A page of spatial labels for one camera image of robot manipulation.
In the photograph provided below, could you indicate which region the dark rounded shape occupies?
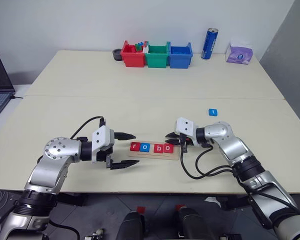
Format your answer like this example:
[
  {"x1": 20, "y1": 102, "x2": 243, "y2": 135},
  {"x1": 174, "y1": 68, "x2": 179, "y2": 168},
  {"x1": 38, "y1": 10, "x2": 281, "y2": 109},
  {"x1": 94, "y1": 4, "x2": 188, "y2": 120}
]
[
  {"x1": 176, "y1": 206, "x2": 211, "y2": 240},
  {"x1": 114, "y1": 211, "x2": 147, "y2": 240}
]

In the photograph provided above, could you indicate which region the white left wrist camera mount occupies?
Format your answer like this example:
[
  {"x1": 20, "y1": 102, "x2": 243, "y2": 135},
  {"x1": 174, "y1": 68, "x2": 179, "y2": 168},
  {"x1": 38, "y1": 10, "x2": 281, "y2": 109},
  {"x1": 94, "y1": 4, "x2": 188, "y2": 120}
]
[{"x1": 90, "y1": 125, "x2": 115, "y2": 165}]

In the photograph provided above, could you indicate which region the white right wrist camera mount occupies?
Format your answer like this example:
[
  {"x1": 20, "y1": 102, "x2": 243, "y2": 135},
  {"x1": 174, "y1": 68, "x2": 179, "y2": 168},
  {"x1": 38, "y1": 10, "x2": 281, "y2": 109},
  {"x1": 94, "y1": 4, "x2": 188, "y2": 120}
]
[{"x1": 175, "y1": 117, "x2": 199, "y2": 147}]

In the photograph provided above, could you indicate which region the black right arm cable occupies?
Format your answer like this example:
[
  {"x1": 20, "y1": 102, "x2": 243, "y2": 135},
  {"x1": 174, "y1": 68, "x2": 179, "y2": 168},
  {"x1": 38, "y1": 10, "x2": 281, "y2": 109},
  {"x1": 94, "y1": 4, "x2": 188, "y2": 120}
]
[{"x1": 179, "y1": 139, "x2": 236, "y2": 181}]

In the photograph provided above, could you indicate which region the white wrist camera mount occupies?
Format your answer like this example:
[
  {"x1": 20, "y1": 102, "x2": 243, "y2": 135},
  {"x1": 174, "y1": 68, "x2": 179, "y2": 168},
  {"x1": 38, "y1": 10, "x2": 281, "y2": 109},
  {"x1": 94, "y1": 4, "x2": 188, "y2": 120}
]
[
  {"x1": 90, "y1": 125, "x2": 115, "y2": 165},
  {"x1": 175, "y1": 117, "x2": 199, "y2": 147}
]

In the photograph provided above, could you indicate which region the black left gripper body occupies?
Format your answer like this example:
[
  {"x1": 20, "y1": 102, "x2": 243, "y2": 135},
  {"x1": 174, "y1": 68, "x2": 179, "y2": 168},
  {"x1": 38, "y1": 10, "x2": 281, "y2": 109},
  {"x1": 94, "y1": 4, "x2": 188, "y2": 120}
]
[{"x1": 95, "y1": 145, "x2": 114, "y2": 170}]

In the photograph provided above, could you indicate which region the wooden letter tray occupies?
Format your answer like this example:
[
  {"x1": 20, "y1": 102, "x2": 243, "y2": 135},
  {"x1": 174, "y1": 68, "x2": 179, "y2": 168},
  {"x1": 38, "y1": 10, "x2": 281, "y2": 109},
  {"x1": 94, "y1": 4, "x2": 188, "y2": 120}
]
[{"x1": 127, "y1": 141, "x2": 179, "y2": 161}]

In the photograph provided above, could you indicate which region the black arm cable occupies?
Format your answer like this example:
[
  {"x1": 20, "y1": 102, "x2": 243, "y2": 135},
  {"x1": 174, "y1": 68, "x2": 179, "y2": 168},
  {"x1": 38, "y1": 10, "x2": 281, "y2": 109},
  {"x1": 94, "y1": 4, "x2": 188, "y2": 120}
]
[
  {"x1": 179, "y1": 139, "x2": 236, "y2": 181},
  {"x1": 48, "y1": 115, "x2": 107, "y2": 240}
]

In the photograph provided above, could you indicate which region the blue plastic bin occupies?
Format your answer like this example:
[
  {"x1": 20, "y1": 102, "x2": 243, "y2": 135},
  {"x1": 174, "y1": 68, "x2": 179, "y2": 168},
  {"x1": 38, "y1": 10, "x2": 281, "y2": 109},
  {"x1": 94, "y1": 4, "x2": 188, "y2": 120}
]
[{"x1": 169, "y1": 42, "x2": 193, "y2": 69}]

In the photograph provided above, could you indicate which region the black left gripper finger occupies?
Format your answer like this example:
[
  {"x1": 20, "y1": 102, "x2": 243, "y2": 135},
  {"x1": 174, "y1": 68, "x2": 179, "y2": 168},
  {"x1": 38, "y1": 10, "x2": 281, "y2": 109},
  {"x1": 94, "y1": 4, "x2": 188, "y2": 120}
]
[
  {"x1": 110, "y1": 159, "x2": 141, "y2": 171},
  {"x1": 114, "y1": 132, "x2": 137, "y2": 141}
]

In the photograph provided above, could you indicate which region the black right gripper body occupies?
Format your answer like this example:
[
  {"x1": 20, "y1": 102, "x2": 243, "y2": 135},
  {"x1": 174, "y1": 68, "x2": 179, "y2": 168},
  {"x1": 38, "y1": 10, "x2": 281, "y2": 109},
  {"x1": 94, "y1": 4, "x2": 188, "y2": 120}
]
[{"x1": 178, "y1": 133, "x2": 194, "y2": 153}]

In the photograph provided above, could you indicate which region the dark grey round bowl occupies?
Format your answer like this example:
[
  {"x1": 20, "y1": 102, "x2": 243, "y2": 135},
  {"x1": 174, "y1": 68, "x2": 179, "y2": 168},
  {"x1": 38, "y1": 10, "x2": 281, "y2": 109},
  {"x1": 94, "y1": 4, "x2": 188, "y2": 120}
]
[{"x1": 112, "y1": 48, "x2": 124, "y2": 62}]

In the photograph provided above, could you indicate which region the red plastic bin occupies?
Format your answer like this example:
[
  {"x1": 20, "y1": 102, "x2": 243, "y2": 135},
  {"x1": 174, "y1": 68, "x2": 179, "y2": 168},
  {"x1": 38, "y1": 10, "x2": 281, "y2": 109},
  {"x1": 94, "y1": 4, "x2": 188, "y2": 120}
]
[{"x1": 121, "y1": 40, "x2": 146, "y2": 68}]

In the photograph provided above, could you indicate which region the blue drink can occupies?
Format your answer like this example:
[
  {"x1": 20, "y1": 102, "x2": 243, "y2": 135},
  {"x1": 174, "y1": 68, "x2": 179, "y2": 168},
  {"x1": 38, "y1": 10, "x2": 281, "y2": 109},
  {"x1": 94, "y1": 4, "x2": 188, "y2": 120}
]
[{"x1": 200, "y1": 27, "x2": 219, "y2": 60}]

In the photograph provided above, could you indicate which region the white side table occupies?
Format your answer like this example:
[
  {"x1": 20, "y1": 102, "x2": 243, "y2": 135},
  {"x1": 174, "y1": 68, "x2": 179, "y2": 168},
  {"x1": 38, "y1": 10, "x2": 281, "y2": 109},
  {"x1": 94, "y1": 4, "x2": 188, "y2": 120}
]
[{"x1": 0, "y1": 83, "x2": 32, "y2": 144}]

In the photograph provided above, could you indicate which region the blue letter tile o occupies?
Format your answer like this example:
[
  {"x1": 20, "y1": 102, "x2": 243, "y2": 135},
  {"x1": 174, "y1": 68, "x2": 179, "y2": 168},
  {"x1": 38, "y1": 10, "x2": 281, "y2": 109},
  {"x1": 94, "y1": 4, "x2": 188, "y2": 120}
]
[{"x1": 139, "y1": 142, "x2": 151, "y2": 154}]

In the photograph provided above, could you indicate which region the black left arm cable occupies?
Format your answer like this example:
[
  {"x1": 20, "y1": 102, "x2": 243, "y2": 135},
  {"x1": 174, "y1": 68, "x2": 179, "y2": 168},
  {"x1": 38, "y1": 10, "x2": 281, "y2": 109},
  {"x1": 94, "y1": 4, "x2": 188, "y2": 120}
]
[{"x1": 48, "y1": 115, "x2": 107, "y2": 240}]

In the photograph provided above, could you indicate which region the purple tissue box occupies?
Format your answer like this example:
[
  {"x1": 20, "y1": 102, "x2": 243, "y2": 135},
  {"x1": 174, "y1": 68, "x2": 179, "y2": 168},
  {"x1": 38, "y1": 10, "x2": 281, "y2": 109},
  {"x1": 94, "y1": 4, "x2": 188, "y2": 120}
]
[{"x1": 225, "y1": 39, "x2": 254, "y2": 66}]

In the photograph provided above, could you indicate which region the green plastic bin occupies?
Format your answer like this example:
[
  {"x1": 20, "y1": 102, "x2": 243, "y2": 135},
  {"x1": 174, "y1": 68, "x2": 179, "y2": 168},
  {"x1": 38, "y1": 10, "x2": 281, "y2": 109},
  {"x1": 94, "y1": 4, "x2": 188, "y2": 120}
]
[{"x1": 144, "y1": 41, "x2": 172, "y2": 69}]

